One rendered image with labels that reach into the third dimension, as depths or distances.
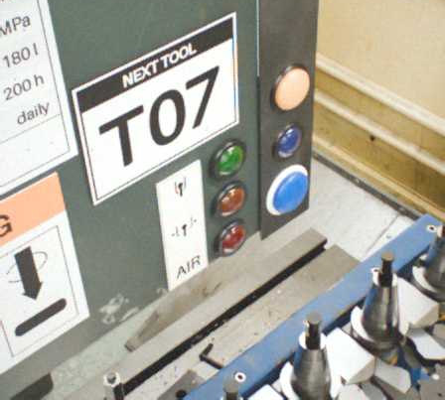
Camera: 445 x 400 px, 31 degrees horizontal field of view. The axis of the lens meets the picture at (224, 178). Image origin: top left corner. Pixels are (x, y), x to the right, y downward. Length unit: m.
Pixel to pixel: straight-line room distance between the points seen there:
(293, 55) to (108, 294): 0.17
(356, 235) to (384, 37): 0.40
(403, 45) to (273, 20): 0.99
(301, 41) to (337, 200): 1.20
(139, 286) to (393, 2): 1.00
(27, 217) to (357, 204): 1.29
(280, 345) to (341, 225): 0.74
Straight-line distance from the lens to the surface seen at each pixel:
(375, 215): 1.62
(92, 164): 0.40
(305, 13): 0.46
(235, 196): 0.48
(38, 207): 0.39
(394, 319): 0.91
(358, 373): 0.91
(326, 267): 1.43
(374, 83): 1.50
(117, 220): 0.43
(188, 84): 0.41
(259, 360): 0.90
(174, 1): 0.39
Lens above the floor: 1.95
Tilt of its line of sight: 41 degrees down
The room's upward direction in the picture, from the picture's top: 3 degrees counter-clockwise
